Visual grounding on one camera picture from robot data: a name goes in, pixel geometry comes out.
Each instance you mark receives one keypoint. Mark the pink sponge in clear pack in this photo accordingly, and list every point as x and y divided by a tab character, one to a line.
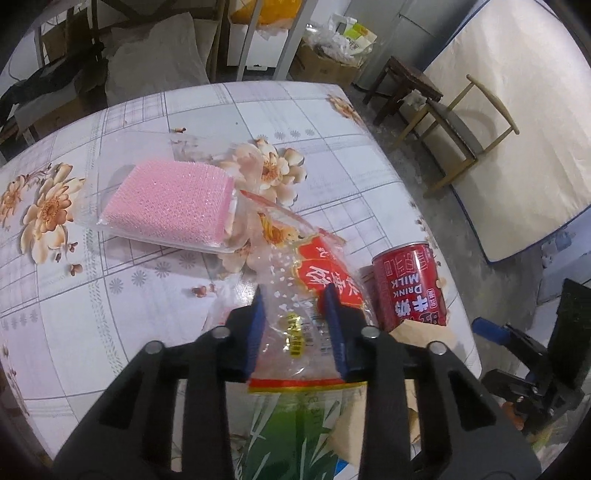
171	203

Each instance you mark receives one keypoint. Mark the green label plastic bottle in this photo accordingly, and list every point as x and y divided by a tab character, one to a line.
286	438

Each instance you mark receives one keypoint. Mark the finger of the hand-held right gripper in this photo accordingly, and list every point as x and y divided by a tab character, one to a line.
489	330
508	387

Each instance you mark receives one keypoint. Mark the white plastic bag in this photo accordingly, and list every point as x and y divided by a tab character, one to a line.
355	34

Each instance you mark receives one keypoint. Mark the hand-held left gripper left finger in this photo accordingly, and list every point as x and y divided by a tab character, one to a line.
251	337

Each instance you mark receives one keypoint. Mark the clear snack bag red label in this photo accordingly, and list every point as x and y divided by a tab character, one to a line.
295	300

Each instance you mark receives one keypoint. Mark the white foam box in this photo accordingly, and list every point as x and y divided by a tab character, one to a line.
258	46

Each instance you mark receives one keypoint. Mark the black clothing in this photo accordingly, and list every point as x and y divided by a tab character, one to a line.
41	83

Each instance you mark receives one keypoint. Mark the brown paper bag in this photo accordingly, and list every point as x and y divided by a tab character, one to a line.
415	332

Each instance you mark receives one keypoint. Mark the grey refrigerator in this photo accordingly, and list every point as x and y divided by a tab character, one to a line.
415	23

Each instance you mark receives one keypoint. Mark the red drink can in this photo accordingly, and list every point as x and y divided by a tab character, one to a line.
408	286

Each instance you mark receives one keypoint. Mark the yellow plastic bag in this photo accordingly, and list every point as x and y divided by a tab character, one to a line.
272	9

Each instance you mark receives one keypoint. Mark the dark wooden stool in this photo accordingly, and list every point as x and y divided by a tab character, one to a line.
406	74

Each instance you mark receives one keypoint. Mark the white mattress blue edge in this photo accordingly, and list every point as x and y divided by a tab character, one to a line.
517	115

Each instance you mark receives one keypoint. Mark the blue white toothpaste box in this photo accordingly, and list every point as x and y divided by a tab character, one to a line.
348	470

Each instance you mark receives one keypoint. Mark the cardboard box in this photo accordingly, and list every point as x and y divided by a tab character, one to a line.
323	69

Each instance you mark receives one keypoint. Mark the wooden chair grey seat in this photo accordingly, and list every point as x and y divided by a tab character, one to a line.
455	127

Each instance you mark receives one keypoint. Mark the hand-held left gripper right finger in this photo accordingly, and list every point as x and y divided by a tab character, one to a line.
336	337

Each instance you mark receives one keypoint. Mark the grey cushion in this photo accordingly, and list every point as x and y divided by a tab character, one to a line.
157	60

